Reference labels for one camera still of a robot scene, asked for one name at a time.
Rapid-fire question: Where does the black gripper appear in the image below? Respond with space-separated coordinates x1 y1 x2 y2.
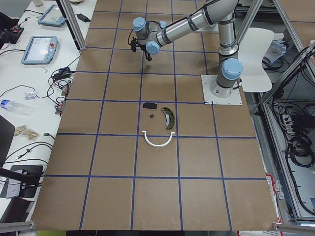
130 37 152 60

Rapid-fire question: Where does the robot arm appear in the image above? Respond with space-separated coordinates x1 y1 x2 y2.
128 0 243 98

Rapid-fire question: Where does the black brake pad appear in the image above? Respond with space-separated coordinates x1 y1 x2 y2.
143 102 158 110

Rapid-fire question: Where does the olive brake shoe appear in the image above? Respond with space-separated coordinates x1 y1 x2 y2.
161 107 175 130

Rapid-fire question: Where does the black power adapter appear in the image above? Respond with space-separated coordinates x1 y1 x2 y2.
77 13 91 23

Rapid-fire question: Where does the far teach pendant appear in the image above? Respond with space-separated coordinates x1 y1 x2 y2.
37 5 65 27

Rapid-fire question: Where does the teach pendant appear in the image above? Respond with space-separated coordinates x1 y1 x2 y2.
21 36 58 65
37 5 65 27

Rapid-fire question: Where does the near teach pendant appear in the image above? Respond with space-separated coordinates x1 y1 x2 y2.
21 36 58 65

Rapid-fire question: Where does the white chair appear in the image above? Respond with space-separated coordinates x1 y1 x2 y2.
238 28 274 92

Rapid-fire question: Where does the bag of wooden pieces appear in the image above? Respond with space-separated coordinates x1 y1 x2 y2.
14 125 39 140

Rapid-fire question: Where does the plastic water bottle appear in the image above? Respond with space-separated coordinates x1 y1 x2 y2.
0 99 32 115

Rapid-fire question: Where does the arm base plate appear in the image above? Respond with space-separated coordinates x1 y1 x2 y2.
201 75 242 105

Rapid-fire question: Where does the aluminium frame post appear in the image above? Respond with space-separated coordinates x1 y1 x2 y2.
56 0 86 52

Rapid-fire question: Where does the white curved plastic bracket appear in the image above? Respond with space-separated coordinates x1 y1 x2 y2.
141 130 177 148

